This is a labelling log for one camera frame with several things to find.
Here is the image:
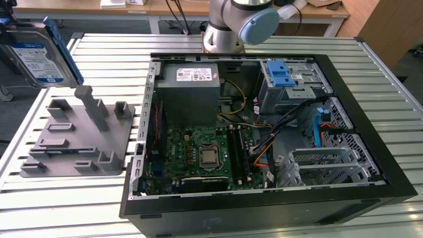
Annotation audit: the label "black power plug wire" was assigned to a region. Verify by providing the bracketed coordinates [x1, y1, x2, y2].
[320, 122, 356, 136]

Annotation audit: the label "grey parts rack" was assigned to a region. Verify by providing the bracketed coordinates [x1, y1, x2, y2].
[18, 85, 136, 178]

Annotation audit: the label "hard disk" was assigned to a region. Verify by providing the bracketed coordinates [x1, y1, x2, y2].
[0, 16, 85, 89]

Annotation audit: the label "wooden desk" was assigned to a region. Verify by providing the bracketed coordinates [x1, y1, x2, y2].
[11, 0, 350, 38]

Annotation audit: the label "green motherboard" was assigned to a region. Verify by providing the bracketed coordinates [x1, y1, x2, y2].
[149, 125, 265, 193]

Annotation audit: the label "silver CPU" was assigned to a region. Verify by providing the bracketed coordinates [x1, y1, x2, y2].
[201, 148, 218, 166]

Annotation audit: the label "black graphics card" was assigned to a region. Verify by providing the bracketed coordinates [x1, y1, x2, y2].
[178, 175, 229, 194]

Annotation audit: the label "large white box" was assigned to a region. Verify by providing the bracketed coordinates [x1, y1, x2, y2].
[100, 0, 126, 9]

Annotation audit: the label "brown cardboard piece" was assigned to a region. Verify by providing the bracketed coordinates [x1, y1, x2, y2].
[305, 0, 341, 11]

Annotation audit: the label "grey metal disk bay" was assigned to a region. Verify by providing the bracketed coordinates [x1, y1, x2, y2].
[285, 145, 377, 188]

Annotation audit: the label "grey stand foot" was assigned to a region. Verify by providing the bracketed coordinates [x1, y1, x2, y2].
[0, 83, 14, 102]

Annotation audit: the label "black wire bundle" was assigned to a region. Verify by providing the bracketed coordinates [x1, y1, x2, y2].
[250, 98, 328, 154]

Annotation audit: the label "yellow wires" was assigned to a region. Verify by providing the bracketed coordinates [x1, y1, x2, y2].
[217, 79, 248, 116]

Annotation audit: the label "black RAM slot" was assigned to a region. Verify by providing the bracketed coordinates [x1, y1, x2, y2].
[225, 125, 241, 183]

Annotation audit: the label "grey power supply unit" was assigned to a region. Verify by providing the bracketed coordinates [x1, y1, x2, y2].
[154, 63, 221, 127]

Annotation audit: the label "CPU socket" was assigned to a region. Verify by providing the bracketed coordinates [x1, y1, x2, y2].
[197, 143, 222, 172]

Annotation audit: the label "white device on desk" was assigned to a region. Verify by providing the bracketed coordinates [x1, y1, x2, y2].
[278, 0, 308, 20]

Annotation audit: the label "blue drive cage latch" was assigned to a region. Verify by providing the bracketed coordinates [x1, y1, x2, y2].
[266, 60, 297, 87]

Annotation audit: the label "blue data wire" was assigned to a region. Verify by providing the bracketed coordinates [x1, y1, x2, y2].
[312, 107, 332, 149]

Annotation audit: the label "grey metal drive cage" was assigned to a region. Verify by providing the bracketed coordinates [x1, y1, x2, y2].
[258, 60, 333, 115]

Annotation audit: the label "black PC case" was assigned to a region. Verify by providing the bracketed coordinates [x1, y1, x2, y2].
[118, 52, 418, 238]

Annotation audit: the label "orange wires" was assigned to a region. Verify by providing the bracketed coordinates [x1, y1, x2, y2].
[253, 139, 276, 172]

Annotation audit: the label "RAM stick in motherboard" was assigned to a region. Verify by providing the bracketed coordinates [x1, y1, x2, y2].
[237, 127, 252, 183]

